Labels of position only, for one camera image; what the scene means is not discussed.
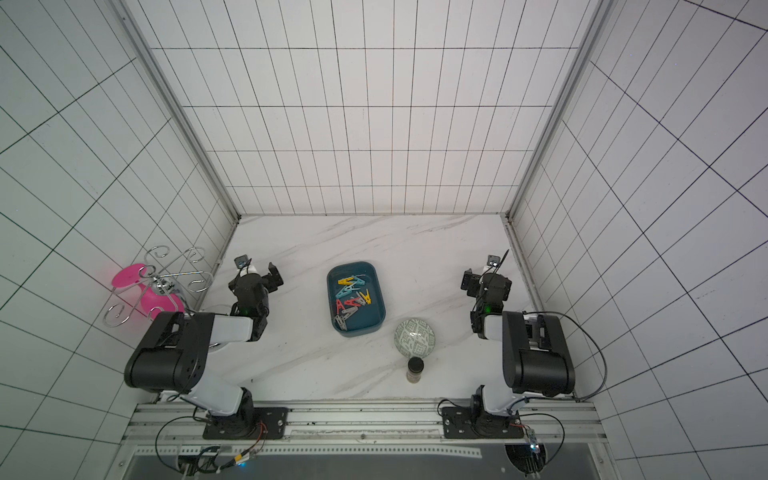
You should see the pink wine glass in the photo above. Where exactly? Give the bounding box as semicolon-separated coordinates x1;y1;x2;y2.
111;263;185;320

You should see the green patterned ceramic bowl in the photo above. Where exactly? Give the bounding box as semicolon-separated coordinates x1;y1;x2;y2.
394;318;436;359

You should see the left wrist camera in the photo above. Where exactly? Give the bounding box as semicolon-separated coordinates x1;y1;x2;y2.
234;255;258;275

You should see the silver wire glass rack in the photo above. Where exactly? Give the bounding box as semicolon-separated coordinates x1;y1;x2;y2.
102;245;213;328

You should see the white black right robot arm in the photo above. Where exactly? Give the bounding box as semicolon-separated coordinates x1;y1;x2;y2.
438;268;576;440

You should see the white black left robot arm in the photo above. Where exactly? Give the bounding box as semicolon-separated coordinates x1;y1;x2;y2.
124;255;288;440

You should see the teal plastic storage box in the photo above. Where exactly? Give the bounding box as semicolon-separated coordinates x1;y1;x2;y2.
326;261;386;338

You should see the teal clothespin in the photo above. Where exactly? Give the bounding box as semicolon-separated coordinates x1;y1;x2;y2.
335;285;361;299

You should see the grey clothespin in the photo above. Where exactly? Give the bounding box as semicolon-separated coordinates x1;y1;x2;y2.
334;315;348;331

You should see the black cap spice jar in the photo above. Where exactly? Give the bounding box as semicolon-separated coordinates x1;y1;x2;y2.
406;356;425;384

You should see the aluminium mounting rail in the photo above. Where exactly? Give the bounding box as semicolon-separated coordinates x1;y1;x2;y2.
120;400;607;460

